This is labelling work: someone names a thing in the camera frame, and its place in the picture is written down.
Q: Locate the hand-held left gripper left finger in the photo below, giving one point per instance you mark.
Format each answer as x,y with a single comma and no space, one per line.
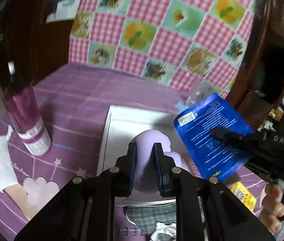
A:
132,167

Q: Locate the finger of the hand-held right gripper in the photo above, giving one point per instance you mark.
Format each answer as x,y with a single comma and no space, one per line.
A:
234,139

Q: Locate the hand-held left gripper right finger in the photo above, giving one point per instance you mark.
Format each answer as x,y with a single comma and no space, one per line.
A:
160,174

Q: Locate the lavender soft cushion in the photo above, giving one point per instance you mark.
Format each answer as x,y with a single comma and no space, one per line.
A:
144,155

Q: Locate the blue printed packet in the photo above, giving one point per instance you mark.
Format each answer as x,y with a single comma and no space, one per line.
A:
202,130

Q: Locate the white box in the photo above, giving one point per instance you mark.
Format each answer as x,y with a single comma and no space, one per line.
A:
121,130

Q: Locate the grey plaid pouch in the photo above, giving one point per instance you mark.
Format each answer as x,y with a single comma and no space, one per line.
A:
142,218

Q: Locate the yellow packet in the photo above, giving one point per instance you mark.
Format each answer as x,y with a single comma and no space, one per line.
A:
242,195

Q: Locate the person's right hand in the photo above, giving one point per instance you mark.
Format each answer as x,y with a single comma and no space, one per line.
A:
273,205

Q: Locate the clear glass cup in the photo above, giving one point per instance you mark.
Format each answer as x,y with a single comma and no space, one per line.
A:
202,93

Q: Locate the purple printed tablecloth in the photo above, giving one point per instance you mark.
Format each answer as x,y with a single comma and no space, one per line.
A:
76,100

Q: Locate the purple can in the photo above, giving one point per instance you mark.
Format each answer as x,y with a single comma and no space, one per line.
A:
26,115

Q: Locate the pink checked cloth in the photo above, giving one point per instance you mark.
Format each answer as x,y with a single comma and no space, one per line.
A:
157,30

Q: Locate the dark wooden cabinet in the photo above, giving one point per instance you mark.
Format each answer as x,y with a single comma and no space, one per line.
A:
31,30

